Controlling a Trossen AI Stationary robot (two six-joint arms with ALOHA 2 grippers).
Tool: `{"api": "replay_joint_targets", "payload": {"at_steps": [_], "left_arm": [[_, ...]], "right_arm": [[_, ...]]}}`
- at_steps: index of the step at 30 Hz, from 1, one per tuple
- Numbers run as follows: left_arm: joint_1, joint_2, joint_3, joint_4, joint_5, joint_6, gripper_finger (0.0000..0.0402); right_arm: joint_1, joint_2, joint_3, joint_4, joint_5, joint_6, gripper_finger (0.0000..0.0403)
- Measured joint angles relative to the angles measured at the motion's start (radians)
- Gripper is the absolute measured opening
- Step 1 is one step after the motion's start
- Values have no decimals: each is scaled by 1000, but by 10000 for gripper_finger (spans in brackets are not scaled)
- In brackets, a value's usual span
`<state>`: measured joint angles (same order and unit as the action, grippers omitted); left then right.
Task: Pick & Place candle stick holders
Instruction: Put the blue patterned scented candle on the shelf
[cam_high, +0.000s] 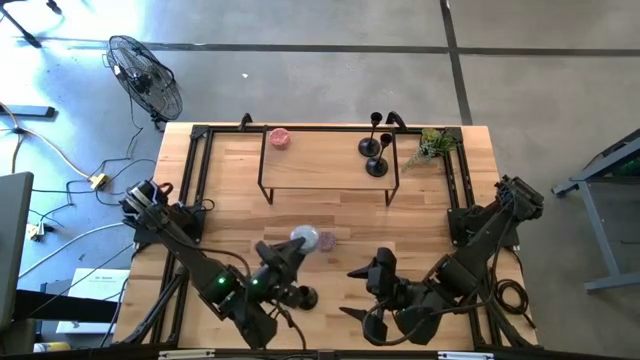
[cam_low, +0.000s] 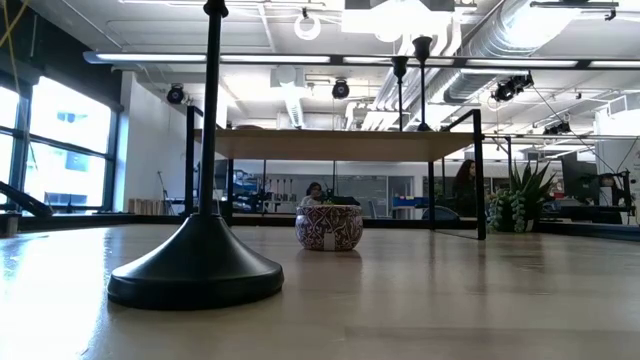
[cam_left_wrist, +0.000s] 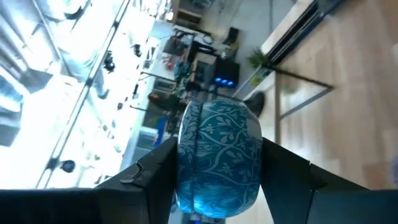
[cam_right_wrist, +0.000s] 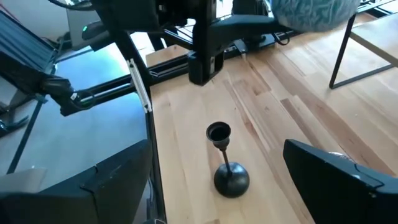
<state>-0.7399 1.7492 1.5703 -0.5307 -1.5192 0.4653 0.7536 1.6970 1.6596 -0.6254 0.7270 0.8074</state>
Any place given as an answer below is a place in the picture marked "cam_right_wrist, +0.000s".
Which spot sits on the blue patterned candle tin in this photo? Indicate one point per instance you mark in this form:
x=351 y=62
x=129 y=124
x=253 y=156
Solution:
x=314 y=15

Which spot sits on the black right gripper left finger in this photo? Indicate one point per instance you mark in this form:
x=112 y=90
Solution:
x=93 y=196

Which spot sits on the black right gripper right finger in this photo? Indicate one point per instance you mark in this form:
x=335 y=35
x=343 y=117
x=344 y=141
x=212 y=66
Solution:
x=342 y=193

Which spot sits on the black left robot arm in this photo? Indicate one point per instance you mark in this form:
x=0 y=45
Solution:
x=124 y=15

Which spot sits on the beige cardboard box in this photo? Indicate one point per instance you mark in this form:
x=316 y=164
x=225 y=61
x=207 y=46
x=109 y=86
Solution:
x=18 y=180

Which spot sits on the black metal candlestick holder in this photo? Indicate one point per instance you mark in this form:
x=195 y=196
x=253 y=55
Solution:
x=231 y=180

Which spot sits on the wooden shelf with black legs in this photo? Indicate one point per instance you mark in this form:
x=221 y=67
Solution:
x=379 y=37

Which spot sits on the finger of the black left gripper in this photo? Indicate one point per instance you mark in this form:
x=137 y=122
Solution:
x=205 y=65

